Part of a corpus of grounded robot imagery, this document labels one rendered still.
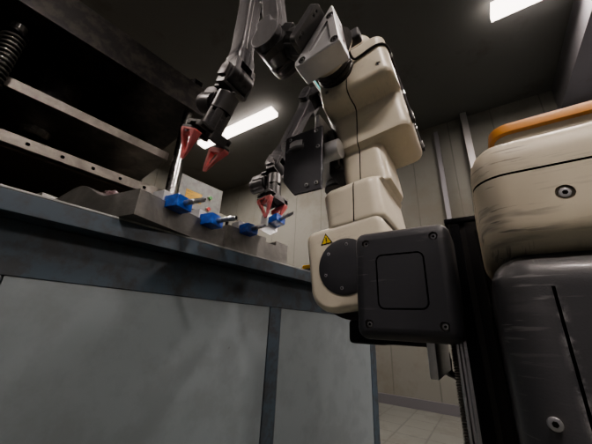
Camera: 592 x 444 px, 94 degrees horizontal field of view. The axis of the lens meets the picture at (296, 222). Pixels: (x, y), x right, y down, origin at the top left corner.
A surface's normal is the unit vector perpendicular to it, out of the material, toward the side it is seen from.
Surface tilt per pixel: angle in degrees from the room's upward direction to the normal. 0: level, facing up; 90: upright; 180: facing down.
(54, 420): 90
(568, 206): 90
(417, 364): 90
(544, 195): 90
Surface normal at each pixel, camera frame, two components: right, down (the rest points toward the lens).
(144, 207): 0.91, -0.11
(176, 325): 0.75, -0.20
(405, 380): -0.55, -0.33
